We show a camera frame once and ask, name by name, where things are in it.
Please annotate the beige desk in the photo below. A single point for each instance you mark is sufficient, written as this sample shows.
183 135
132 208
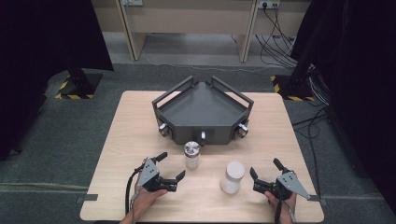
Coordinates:
193 15

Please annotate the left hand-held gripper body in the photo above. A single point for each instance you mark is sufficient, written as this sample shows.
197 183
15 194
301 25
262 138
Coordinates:
148 174

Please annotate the white jar with white lid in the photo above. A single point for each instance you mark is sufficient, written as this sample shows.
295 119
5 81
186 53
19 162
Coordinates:
232 180

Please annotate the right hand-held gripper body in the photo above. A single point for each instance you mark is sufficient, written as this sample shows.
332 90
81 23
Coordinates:
291 184

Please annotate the black stand base, hazard tape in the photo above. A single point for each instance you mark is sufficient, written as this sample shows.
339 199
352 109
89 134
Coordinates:
82 88
289 90

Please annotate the black curtain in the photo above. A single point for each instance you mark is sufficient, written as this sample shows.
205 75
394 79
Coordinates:
358 77
46 46

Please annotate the person's left hand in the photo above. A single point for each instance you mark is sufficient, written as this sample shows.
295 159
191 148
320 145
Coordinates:
146 200

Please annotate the dark grey corner shelf rack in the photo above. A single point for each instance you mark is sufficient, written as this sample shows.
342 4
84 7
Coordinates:
202 105

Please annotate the person's right hand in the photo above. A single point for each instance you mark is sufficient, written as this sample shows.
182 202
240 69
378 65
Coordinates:
285 205

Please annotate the clear jar with silver lid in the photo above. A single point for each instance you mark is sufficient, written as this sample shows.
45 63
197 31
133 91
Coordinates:
192 160

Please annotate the black tape strip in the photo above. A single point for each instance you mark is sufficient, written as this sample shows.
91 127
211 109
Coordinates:
87 198
318 199

